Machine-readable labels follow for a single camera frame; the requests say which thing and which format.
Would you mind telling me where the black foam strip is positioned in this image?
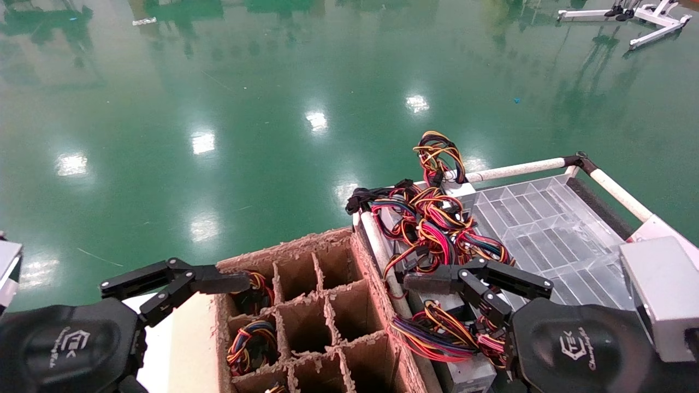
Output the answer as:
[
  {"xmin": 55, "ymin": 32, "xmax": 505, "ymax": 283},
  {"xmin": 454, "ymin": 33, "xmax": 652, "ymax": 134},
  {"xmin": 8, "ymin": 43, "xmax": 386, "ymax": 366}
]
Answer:
[{"xmin": 566, "ymin": 177, "xmax": 627, "ymax": 241}]

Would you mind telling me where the clear acrylic divider tray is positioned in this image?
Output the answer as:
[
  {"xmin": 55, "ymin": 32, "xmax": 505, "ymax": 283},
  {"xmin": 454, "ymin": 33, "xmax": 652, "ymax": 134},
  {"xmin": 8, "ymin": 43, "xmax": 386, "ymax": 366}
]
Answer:
[{"xmin": 470, "ymin": 174, "xmax": 642, "ymax": 314}]

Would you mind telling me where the white cart rail pipe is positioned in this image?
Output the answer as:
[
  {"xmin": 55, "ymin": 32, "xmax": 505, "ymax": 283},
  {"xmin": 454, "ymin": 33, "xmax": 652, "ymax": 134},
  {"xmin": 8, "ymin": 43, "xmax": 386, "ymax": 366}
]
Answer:
[
  {"xmin": 445, "ymin": 157, "xmax": 571, "ymax": 183},
  {"xmin": 590, "ymin": 168, "xmax": 654, "ymax": 222},
  {"xmin": 358, "ymin": 210, "xmax": 413, "ymax": 320}
]

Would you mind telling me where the power supply with blue cables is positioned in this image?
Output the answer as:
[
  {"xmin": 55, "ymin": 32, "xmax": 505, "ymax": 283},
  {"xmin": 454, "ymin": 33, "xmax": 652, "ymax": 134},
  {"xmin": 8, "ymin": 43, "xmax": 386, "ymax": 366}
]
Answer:
[{"xmin": 227, "ymin": 320, "xmax": 279, "ymax": 377}]

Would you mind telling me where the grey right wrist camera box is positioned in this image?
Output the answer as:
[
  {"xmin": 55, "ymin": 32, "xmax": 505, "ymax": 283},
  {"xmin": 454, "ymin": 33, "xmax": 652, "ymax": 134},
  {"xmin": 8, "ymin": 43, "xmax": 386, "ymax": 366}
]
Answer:
[{"xmin": 620, "ymin": 235, "xmax": 699, "ymax": 364}]

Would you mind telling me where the power supply with coloured cables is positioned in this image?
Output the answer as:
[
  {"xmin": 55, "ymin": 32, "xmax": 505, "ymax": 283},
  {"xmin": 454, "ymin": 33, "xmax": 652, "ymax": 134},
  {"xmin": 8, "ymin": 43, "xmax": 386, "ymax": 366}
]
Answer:
[
  {"xmin": 229, "ymin": 270, "xmax": 275, "ymax": 316},
  {"xmin": 453, "ymin": 227, "xmax": 517, "ymax": 271},
  {"xmin": 475, "ymin": 319, "xmax": 514, "ymax": 369}
]

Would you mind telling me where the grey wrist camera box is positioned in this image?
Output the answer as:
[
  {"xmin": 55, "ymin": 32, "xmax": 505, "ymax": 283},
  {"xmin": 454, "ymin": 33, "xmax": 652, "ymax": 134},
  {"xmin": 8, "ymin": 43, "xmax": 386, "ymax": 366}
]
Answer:
[
  {"xmin": 620, "ymin": 235, "xmax": 699, "ymax": 364},
  {"xmin": 0, "ymin": 240, "xmax": 23, "ymax": 314}
]

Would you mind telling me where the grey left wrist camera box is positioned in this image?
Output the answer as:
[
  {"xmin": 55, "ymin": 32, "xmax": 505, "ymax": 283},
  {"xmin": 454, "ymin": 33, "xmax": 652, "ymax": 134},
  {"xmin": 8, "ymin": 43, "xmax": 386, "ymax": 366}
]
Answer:
[{"xmin": 0, "ymin": 240, "xmax": 23, "ymax": 314}]

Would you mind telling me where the black sleeved cable bundle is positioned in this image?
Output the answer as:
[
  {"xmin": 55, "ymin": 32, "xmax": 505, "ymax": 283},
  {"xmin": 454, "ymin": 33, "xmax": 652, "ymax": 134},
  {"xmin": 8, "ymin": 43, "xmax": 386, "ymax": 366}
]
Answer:
[{"xmin": 345, "ymin": 179, "xmax": 418, "ymax": 215}]

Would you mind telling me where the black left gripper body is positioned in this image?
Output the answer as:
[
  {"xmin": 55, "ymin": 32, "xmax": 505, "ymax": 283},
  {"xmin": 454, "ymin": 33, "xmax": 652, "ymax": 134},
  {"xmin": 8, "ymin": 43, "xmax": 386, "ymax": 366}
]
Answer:
[{"xmin": 0, "ymin": 297, "xmax": 148, "ymax": 393}]

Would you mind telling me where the white metal stand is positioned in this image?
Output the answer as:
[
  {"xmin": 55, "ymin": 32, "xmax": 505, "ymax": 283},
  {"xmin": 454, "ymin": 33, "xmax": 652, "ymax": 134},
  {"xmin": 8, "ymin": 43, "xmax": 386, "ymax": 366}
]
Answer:
[{"xmin": 557, "ymin": 0, "xmax": 693, "ymax": 51}]

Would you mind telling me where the power supply with purple cables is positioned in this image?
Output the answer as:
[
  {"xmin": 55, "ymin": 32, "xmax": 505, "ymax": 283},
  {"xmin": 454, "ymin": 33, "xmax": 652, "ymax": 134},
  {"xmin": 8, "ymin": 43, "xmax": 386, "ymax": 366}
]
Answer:
[{"xmin": 389, "ymin": 299, "xmax": 497, "ymax": 393}]

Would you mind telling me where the power supply with looped cables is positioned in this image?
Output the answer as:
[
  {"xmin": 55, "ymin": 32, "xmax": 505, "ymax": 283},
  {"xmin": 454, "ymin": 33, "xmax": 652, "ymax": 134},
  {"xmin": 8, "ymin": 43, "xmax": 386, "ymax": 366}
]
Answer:
[{"xmin": 413, "ymin": 131, "xmax": 477, "ymax": 211}]

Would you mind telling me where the black pipe corner connector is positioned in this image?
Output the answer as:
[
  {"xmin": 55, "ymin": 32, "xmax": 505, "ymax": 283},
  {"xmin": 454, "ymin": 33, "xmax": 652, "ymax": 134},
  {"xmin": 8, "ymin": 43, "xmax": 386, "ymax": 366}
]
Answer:
[{"xmin": 564, "ymin": 151, "xmax": 599, "ymax": 175}]

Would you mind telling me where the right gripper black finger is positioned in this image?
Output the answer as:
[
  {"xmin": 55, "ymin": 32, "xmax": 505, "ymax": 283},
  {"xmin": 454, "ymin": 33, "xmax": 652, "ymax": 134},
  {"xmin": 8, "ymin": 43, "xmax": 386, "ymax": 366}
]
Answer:
[{"xmin": 403, "ymin": 257, "xmax": 555, "ymax": 329}]

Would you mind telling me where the white sign plate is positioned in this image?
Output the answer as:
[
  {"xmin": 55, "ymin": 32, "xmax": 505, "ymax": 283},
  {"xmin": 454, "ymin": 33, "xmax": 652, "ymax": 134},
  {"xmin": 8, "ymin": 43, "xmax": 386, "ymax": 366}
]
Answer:
[{"xmin": 628, "ymin": 216, "xmax": 691, "ymax": 243}]

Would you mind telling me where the brown cardboard divider box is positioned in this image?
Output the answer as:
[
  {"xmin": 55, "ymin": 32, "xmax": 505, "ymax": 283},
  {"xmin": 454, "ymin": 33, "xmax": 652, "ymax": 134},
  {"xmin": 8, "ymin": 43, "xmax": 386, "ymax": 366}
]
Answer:
[{"xmin": 213, "ymin": 227, "xmax": 444, "ymax": 393}]

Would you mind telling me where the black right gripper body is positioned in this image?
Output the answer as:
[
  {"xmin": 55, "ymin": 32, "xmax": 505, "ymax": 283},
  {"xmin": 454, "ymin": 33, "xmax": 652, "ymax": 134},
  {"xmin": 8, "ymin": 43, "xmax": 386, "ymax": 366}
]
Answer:
[{"xmin": 511, "ymin": 303, "xmax": 699, "ymax": 393}]

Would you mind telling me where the power supply with pink cables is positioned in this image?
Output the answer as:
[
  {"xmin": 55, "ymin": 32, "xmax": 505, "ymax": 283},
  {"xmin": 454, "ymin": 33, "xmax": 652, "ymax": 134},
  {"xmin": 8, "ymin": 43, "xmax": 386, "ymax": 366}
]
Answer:
[{"xmin": 369, "ymin": 186, "xmax": 476, "ymax": 287}]

